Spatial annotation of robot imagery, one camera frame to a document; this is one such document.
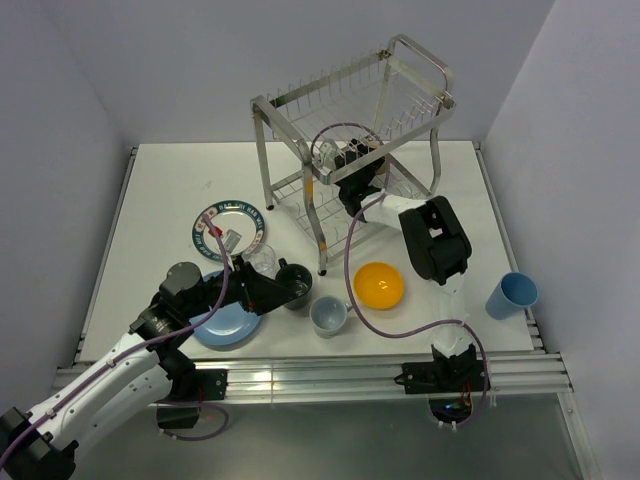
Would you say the clear drinking glass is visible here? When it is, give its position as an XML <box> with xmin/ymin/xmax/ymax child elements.
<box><xmin>243</xmin><ymin>243</ymin><xmax>276</xmax><ymax>278</ymax></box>

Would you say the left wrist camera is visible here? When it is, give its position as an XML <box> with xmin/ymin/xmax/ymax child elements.
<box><xmin>207</xmin><ymin>228</ymin><xmax>242</xmax><ymax>261</ymax></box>

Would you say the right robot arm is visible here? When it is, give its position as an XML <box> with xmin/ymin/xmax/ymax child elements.
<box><xmin>338</xmin><ymin>159</ymin><xmax>490</xmax><ymax>393</ymax></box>

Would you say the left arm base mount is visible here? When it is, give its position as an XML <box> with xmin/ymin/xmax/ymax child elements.
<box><xmin>155</xmin><ymin>368</ymin><xmax>230</xmax><ymax>442</ymax></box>

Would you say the orange bowl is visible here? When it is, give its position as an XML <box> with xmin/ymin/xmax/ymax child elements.
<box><xmin>353</xmin><ymin>262</ymin><xmax>405</xmax><ymax>310</ymax></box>

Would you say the white plate green rim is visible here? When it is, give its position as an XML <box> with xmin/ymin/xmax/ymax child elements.
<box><xmin>191</xmin><ymin>200</ymin><xmax>266</xmax><ymax>262</ymax></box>

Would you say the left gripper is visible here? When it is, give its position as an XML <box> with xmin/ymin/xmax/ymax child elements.
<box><xmin>182</xmin><ymin>254</ymin><xmax>295</xmax><ymax>318</ymax></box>

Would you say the grey ceramic cup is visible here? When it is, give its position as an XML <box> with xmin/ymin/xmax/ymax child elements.
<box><xmin>309</xmin><ymin>296</ymin><xmax>353</xmax><ymax>339</ymax></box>

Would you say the brown and black bowl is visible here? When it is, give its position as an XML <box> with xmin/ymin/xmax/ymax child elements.
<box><xmin>359</xmin><ymin>145</ymin><xmax>386</xmax><ymax>176</ymax></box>

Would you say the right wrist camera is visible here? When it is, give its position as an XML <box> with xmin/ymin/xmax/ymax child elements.
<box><xmin>317</xmin><ymin>139</ymin><xmax>341</xmax><ymax>170</ymax></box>

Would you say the steel two-tier dish rack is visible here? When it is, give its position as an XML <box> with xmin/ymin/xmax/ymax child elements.
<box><xmin>250</xmin><ymin>34</ymin><xmax>456</xmax><ymax>275</ymax></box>

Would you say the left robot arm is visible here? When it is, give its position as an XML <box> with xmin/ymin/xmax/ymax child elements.
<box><xmin>1</xmin><ymin>257</ymin><xmax>300</xmax><ymax>479</ymax></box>

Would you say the blue plastic cup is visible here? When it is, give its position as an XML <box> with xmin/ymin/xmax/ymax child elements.
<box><xmin>485</xmin><ymin>272</ymin><xmax>539</xmax><ymax>320</ymax></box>

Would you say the dark green mug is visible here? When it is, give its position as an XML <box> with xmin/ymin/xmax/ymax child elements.
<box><xmin>275</xmin><ymin>258</ymin><xmax>313</xmax><ymax>310</ymax></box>

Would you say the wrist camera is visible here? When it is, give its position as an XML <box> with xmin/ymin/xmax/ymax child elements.
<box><xmin>207</xmin><ymin>228</ymin><xmax>242</xmax><ymax>261</ymax></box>
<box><xmin>317</xmin><ymin>139</ymin><xmax>341</xmax><ymax>170</ymax></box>

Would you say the blue plate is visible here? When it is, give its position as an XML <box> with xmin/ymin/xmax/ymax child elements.
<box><xmin>193</xmin><ymin>302</ymin><xmax>262</xmax><ymax>349</ymax></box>

